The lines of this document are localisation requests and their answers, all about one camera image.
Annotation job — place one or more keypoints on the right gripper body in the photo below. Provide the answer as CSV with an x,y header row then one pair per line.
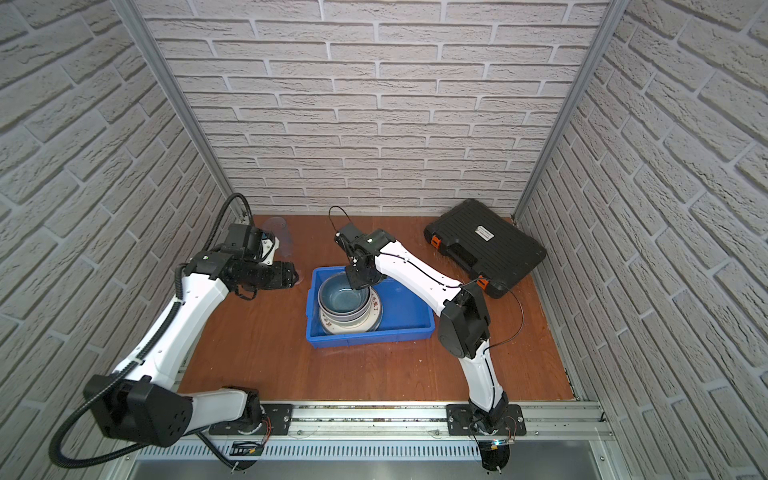
x,y
359,277

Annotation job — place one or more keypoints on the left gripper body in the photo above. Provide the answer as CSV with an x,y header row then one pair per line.
x,y
287,276

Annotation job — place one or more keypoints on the grey blue bowl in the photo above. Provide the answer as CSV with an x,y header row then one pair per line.
x,y
337,290

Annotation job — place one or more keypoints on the orange sunburst white plate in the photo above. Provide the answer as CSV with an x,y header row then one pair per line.
x,y
365,319

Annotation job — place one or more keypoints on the lavender bowl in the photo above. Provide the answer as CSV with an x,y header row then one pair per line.
x,y
344,316

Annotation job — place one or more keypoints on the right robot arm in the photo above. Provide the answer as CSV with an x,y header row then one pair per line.
x,y
464,319

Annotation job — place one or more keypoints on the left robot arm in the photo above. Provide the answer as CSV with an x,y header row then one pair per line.
x,y
137,402

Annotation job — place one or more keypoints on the blue plastic bin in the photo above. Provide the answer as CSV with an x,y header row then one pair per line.
x,y
405,316

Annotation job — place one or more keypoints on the black tool case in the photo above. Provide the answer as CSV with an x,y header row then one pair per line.
x,y
494,252

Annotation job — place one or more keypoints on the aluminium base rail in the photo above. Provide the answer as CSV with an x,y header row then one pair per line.
x,y
326,430

